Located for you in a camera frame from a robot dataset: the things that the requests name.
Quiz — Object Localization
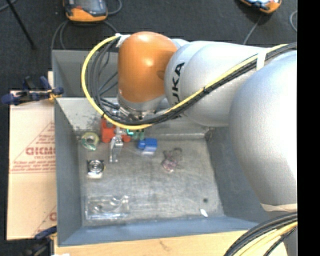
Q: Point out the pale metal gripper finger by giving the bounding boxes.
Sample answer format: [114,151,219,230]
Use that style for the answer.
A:
[108,136,117,164]
[114,136,124,163]

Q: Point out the red plastic toy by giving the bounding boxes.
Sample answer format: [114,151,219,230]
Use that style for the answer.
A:
[100,118,132,144]

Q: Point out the round metal piece square base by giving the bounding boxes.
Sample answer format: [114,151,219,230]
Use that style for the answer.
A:
[86,159,106,179]

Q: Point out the blue box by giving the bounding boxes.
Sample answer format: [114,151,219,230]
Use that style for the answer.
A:
[137,137,159,157]

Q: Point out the pink and grey sunglasses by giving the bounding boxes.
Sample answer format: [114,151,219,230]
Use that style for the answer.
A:
[160,147,184,174]

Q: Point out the grey metal bin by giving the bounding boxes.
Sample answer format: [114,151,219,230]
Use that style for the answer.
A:
[51,49,274,247]

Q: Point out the clear plastic packet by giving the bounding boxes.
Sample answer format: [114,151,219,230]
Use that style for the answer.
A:
[84,194,131,221]

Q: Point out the brown cardboard board red print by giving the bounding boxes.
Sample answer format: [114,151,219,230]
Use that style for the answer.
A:
[6,71,59,241]

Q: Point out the yellow-green ring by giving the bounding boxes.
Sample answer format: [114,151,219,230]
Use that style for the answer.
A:
[80,131,100,152]

